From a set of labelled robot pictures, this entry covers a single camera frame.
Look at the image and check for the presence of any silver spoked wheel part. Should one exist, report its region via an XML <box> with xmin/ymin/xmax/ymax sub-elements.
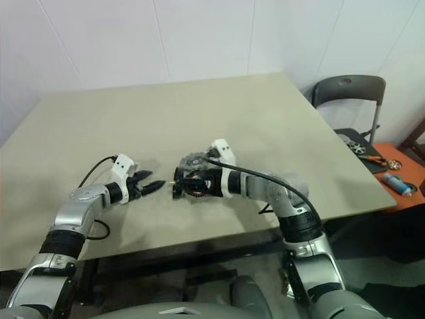
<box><xmin>347</xmin><ymin>139</ymin><xmax>368</xmax><ymax>154</ymax></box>

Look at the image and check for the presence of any black metal table frame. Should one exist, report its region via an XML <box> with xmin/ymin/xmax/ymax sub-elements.
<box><xmin>79</xmin><ymin>232</ymin><xmax>290</xmax><ymax>303</ymax></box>

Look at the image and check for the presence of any large dark rounded shape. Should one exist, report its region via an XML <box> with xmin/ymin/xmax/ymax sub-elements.
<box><xmin>228</xmin><ymin>275</ymin><xmax>273</xmax><ymax>319</ymax></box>

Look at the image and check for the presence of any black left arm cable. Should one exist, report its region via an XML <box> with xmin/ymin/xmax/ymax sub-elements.
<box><xmin>78</xmin><ymin>155</ymin><xmax>120</xmax><ymax>240</ymax></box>

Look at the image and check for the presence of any orange stool surface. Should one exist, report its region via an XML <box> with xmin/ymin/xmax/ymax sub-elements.
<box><xmin>371</xmin><ymin>142</ymin><xmax>425</xmax><ymax>213</ymax></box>

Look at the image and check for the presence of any grey round motor lid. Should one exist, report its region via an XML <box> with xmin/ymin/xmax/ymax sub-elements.
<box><xmin>179</xmin><ymin>150</ymin><xmax>212</xmax><ymax>173</ymax></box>

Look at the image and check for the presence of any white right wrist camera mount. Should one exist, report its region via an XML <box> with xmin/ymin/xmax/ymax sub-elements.
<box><xmin>211</xmin><ymin>138</ymin><xmax>240</xmax><ymax>199</ymax></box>

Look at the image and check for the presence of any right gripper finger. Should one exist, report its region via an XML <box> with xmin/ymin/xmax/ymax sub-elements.
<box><xmin>181</xmin><ymin>177</ymin><xmax>209</xmax><ymax>189</ymax></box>

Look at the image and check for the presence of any blue spray can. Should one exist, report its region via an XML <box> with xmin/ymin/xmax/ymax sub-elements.
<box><xmin>381</xmin><ymin>171</ymin><xmax>418</xmax><ymax>195</ymax></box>

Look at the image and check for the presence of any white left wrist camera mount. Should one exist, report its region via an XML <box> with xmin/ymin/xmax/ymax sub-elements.
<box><xmin>111</xmin><ymin>154</ymin><xmax>139</xmax><ymax>205</ymax></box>

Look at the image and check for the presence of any grey folding chair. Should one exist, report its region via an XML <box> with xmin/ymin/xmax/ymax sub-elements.
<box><xmin>312</xmin><ymin>74</ymin><xmax>388</xmax><ymax>175</ymax></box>

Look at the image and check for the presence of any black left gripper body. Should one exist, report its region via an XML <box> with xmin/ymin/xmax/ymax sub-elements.
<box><xmin>127</xmin><ymin>172</ymin><xmax>145</xmax><ymax>201</ymax></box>

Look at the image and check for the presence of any grey robot torso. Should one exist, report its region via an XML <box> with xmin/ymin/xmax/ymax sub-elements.
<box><xmin>0</xmin><ymin>300</ymin><xmax>383</xmax><ymax>319</ymax></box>

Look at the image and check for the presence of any brown wooden frame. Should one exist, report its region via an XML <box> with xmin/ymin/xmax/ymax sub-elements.
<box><xmin>398</xmin><ymin>116</ymin><xmax>425</xmax><ymax>157</ymax></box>

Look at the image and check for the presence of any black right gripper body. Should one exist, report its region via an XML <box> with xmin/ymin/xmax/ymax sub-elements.
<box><xmin>199</xmin><ymin>167</ymin><xmax>223</xmax><ymax>199</ymax></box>

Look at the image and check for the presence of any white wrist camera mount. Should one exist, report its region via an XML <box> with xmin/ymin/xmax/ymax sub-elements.
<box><xmin>211</xmin><ymin>138</ymin><xmax>240</xmax><ymax>199</ymax></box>
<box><xmin>111</xmin><ymin>154</ymin><xmax>139</xmax><ymax>205</ymax></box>

